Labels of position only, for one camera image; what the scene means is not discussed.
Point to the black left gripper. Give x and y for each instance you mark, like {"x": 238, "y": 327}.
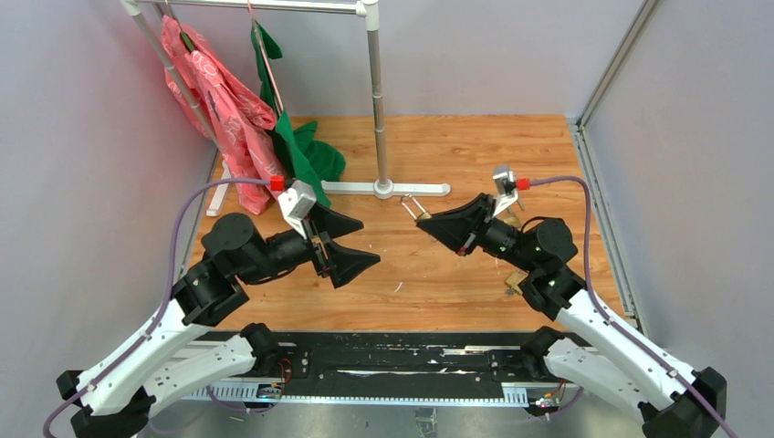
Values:
{"x": 344, "y": 264}

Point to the small brass padlock with key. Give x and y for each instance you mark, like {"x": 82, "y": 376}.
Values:
{"x": 414, "y": 208}

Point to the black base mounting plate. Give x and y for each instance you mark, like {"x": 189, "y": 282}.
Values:
{"x": 413, "y": 364}

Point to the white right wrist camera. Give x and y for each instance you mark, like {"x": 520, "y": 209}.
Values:
{"x": 507, "y": 193}

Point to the brass padlock near back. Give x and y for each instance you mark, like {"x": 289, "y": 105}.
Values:
{"x": 510, "y": 217}

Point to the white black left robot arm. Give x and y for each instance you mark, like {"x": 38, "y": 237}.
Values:
{"x": 118, "y": 396}

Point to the slotted grey cable duct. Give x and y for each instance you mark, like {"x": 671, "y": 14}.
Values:
{"x": 242, "y": 391}

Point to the green garment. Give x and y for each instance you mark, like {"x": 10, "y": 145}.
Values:
{"x": 301, "y": 154}

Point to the brass padlock near front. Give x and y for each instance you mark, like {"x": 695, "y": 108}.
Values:
{"x": 512, "y": 283}

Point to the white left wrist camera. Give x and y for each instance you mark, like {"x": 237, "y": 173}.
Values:
{"x": 295, "y": 204}

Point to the white metal clothes rack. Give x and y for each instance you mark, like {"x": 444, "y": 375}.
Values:
{"x": 383, "y": 188}

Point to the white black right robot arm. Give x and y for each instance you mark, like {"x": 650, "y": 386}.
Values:
{"x": 665, "y": 395}

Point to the pink patterned garment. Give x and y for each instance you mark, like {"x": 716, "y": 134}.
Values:
{"x": 241, "y": 121}

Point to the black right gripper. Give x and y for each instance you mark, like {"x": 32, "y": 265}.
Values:
{"x": 463, "y": 227}

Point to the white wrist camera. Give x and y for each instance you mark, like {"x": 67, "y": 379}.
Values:
{"x": 295, "y": 204}
{"x": 507, "y": 193}

